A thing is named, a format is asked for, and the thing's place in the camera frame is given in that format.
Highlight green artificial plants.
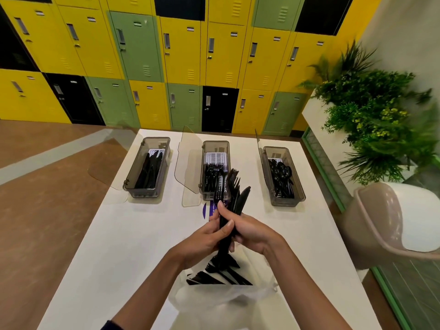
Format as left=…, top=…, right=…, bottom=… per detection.
left=298, top=39, right=440, bottom=187

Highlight person's left forearm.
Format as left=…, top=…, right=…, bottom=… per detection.
left=111, top=249, right=193, bottom=330

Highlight grey box with spoons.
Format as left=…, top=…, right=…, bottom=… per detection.
left=255, top=130, right=307, bottom=207

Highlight clear plastic bag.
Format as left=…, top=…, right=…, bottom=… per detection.
left=168, top=243, right=300, bottom=330

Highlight white planter box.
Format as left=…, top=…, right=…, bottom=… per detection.
left=301, top=88, right=418, bottom=205

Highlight person's right hand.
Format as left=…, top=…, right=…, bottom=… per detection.
left=217, top=201, right=288, bottom=259

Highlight heap of black plastic knives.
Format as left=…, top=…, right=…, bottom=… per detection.
left=134, top=150, right=164, bottom=190

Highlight beige shell chair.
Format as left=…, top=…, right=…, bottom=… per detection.
left=338, top=181, right=440, bottom=271

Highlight green framed glass partition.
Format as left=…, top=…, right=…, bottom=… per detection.
left=301, top=127, right=440, bottom=330

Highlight wall of coloured lockers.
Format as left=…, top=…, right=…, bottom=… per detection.
left=0, top=0, right=384, bottom=136

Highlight person's right forearm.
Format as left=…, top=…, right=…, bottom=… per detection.
left=264, top=241, right=352, bottom=330

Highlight loose black cutlery pile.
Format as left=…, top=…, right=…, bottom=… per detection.
left=186, top=252, right=254, bottom=286

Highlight heap of black plastic forks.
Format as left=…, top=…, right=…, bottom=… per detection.
left=204, top=163, right=229, bottom=195

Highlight person's left hand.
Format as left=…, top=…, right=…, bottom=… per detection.
left=171, top=216, right=236, bottom=271

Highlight heap of black plastic spoons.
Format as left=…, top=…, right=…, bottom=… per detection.
left=268, top=158, right=295, bottom=199

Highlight bunch of black plastic cutlery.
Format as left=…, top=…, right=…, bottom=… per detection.
left=213, top=168, right=252, bottom=262

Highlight grey box with knives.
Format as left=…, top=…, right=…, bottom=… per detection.
left=88, top=125, right=172, bottom=199

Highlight grey box with forks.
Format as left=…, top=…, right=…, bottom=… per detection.
left=175, top=126, right=231, bottom=207

